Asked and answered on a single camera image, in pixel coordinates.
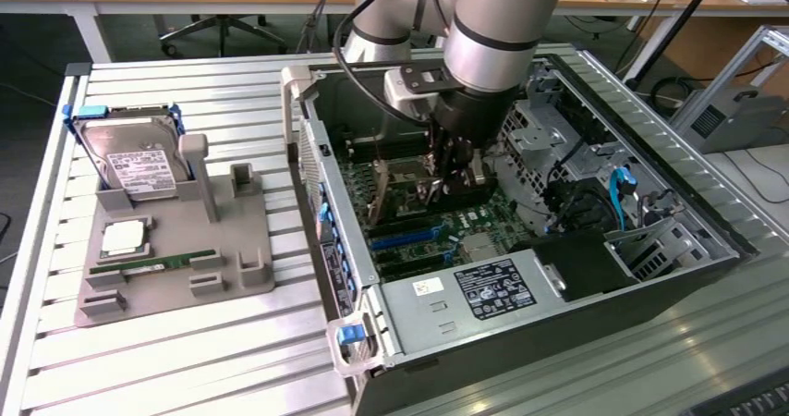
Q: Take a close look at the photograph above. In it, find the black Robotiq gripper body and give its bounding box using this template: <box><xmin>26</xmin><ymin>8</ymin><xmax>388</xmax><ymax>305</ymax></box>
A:
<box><xmin>431</xmin><ymin>84</ymin><xmax>518</xmax><ymax>148</ymax></box>

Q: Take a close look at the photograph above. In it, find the Nvidia Quadro graphics card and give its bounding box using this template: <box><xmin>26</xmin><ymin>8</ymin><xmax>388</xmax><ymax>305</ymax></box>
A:
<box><xmin>367</xmin><ymin>154</ymin><xmax>502</xmax><ymax>226</ymax></box>

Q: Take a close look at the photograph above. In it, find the CPU socket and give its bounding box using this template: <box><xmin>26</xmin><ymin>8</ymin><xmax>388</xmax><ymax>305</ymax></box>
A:
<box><xmin>387</xmin><ymin>159</ymin><xmax>431</xmax><ymax>184</ymax></box>

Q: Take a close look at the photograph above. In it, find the perforated metal disk bay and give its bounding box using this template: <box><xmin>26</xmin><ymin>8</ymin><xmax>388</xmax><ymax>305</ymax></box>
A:
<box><xmin>500</xmin><ymin>97</ymin><xmax>587</xmax><ymax>181</ymax></box>

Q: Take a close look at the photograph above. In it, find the green motherboard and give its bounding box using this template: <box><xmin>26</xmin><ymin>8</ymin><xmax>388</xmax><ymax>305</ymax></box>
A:
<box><xmin>336</xmin><ymin>128</ymin><xmax>539</xmax><ymax>284</ymax></box>

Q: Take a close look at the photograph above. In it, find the long black expansion slot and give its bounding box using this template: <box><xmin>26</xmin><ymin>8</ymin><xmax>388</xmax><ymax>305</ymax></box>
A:
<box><xmin>382</xmin><ymin>263</ymin><xmax>451</xmax><ymax>282</ymax></box>
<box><xmin>367</xmin><ymin>219</ymin><xmax>447</xmax><ymax>239</ymax></box>
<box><xmin>375</xmin><ymin>251</ymin><xmax>450</xmax><ymax>272</ymax></box>

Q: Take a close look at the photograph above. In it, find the silver chipset heat sink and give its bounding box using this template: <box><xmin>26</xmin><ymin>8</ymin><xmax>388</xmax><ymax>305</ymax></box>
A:
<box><xmin>460</xmin><ymin>234</ymin><xmax>502</xmax><ymax>259</ymax></box>

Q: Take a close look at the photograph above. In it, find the blue expansion slot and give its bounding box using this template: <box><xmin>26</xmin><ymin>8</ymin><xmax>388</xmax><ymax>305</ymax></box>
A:
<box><xmin>368</xmin><ymin>227</ymin><xmax>444</xmax><ymax>251</ymax></box>

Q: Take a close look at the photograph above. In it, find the black plastic shroud box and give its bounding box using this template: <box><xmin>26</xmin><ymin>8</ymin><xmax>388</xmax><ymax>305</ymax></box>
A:
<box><xmin>531</xmin><ymin>229</ymin><xmax>637</xmax><ymax>302</ymax></box>

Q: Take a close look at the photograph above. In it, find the grey power supply unit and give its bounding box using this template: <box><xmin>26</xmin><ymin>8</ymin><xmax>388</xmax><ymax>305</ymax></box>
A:
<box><xmin>372</xmin><ymin>248</ymin><xmax>569</xmax><ymax>358</ymax></box>

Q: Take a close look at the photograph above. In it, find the slanted metal disk bay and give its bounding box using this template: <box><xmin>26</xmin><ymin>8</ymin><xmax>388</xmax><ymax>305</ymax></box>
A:
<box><xmin>601</xmin><ymin>215</ymin><xmax>715</xmax><ymax>284</ymax></box>

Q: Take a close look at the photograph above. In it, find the black stand pole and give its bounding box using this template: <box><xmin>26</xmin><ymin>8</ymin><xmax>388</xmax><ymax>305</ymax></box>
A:
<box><xmin>621</xmin><ymin>0</ymin><xmax>728</xmax><ymax>84</ymax></box>

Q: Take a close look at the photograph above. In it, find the open black PC case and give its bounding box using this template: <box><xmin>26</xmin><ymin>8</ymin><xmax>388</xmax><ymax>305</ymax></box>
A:
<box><xmin>280</xmin><ymin>53</ymin><xmax>761</xmax><ymax>416</ymax></box>

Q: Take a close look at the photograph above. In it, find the grey tower computer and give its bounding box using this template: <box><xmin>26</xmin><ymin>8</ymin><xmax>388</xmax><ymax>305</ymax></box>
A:
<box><xmin>668</xmin><ymin>82</ymin><xmax>789</xmax><ymax>156</ymax></box>

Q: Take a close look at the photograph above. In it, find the black office chair base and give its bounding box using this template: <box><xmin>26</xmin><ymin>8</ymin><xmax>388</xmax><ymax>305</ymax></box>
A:
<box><xmin>156</xmin><ymin>12</ymin><xmax>290</xmax><ymax>57</ymax></box>

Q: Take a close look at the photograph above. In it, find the grey plastic parts rack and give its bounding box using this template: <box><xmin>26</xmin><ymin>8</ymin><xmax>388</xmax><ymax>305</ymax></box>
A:
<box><xmin>74</xmin><ymin>132</ymin><xmax>278</xmax><ymax>330</ymax></box>

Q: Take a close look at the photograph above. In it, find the green RAM stick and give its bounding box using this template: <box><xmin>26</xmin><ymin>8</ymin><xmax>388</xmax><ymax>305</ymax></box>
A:
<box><xmin>91</xmin><ymin>253</ymin><xmax>222</xmax><ymax>277</ymax></box>

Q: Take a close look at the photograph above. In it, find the hard disk in blue carrier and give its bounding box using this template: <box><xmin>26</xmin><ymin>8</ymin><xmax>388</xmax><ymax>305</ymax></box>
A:
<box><xmin>60</xmin><ymin>104</ymin><xmax>200</xmax><ymax>203</ymax></box>

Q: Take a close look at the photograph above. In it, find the silver CPU chip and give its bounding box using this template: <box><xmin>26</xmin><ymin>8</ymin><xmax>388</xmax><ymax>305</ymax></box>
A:
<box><xmin>100</xmin><ymin>220</ymin><xmax>151</xmax><ymax>259</ymax></box>

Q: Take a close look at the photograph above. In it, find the black keyboard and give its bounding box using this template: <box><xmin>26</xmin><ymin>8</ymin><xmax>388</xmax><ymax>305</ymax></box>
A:
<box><xmin>687</xmin><ymin>378</ymin><xmax>789</xmax><ymax>416</ymax></box>

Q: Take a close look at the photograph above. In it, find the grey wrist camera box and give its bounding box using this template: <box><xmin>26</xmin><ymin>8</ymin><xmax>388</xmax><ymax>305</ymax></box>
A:
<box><xmin>383</xmin><ymin>67</ymin><xmax>459</xmax><ymax>117</ymax></box>

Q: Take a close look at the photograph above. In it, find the blue SATA wire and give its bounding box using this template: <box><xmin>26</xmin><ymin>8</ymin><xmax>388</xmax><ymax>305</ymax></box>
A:
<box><xmin>607</xmin><ymin>165</ymin><xmax>635</xmax><ymax>235</ymax></box>

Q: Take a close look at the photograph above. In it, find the black coiled cable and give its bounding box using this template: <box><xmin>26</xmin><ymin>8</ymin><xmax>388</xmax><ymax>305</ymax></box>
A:
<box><xmin>649</xmin><ymin>76</ymin><xmax>701</xmax><ymax>110</ymax></box>

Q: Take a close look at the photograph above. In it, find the aluminium profile frame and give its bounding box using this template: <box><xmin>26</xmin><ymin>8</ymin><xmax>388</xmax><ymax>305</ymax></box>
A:
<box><xmin>668</xmin><ymin>23</ymin><xmax>789</xmax><ymax>128</ymax></box>

